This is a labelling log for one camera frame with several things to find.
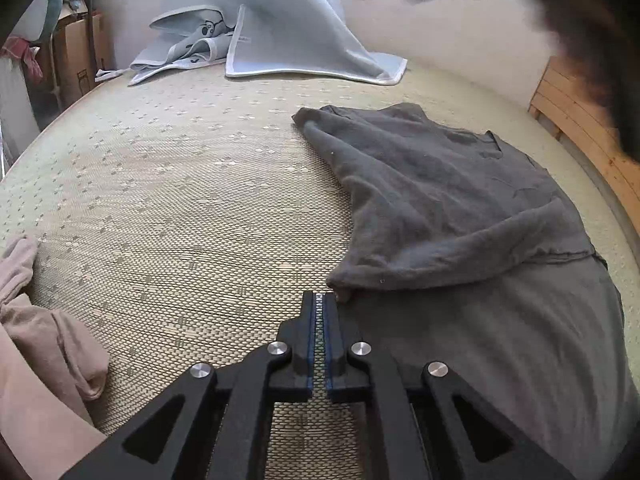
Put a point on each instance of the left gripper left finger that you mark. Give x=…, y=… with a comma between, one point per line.
x=213, y=422

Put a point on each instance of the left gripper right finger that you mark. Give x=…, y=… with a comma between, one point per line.
x=425, y=422

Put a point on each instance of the dark grey smile sweatshirt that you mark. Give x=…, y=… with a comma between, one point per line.
x=464, y=250

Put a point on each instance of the black clothes rack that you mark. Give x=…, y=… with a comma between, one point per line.
x=91, y=43

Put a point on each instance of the wooden headboard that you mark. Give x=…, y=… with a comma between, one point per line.
x=561, y=98

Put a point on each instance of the pink garment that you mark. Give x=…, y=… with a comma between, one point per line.
x=51, y=368

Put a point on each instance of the light blue blanket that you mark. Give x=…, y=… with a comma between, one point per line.
x=262, y=37

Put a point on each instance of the cardboard box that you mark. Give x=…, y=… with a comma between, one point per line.
x=72, y=59

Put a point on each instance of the white teal plush pillow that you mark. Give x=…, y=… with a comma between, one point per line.
x=38, y=21

